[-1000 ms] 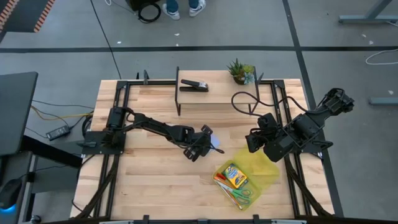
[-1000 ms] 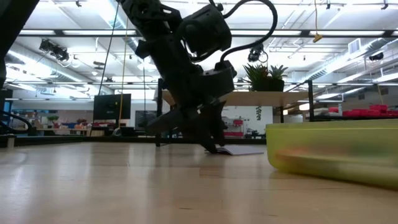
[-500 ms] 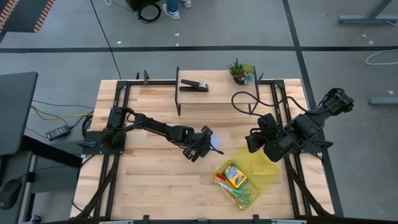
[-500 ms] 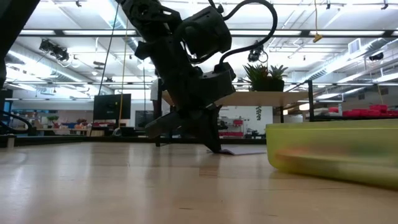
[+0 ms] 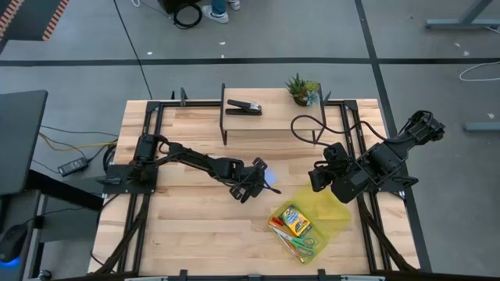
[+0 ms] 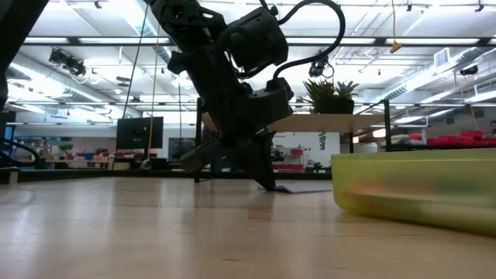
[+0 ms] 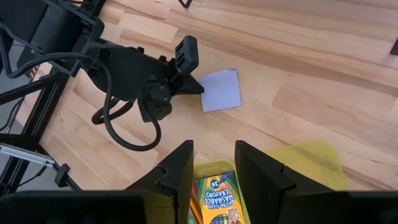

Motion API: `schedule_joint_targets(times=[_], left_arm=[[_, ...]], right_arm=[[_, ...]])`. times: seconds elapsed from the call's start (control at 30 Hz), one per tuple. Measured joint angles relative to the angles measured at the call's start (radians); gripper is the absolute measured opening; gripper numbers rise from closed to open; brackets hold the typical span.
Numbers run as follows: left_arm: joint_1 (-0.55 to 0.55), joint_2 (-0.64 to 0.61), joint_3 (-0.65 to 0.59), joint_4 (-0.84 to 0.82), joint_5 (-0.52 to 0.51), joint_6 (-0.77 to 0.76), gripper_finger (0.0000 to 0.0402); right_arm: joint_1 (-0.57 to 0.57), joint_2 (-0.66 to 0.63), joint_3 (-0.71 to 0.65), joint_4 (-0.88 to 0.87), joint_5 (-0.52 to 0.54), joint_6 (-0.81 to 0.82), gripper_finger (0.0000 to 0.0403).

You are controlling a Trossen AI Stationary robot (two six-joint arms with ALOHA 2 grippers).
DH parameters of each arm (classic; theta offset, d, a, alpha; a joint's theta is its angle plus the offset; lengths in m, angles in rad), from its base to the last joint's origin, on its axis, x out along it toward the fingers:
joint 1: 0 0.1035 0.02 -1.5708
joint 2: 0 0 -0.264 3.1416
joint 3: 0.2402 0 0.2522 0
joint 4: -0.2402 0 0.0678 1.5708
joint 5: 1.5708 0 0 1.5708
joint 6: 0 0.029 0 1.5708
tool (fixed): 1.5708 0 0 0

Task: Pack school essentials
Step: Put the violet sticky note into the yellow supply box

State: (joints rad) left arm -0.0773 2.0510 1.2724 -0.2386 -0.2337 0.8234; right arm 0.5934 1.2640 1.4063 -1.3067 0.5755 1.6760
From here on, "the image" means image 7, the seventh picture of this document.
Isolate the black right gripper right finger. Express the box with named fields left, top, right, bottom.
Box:
left=234, top=139, right=333, bottom=224

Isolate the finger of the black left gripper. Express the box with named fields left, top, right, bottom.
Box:
left=174, top=73, right=205, bottom=95

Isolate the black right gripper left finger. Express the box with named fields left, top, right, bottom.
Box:
left=126, top=139, right=194, bottom=224

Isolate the pale blue sticky note pad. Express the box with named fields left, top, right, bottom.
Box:
left=198, top=68, right=243, bottom=113

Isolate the yellow green crayon box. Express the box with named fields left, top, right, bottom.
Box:
left=189, top=170, right=246, bottom=224

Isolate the yellow mesh pouch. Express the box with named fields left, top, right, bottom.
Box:
left=192, top=141, right=349, bottom=224

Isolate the black table clamp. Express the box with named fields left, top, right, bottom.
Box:
left=54, top=163, right=72, bottom=189

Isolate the white strip bar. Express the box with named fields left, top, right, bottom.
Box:
left=0, top=142, right=56, bottom=168

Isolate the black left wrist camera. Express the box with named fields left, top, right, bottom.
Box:
left=174, top=35, right=200, bottom=76

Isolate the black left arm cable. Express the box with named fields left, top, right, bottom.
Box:
left=91, top=51, right=162, bottom=152

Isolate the black metal table frame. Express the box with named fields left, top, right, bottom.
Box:
left=0, top=71, right=82, bottom=197

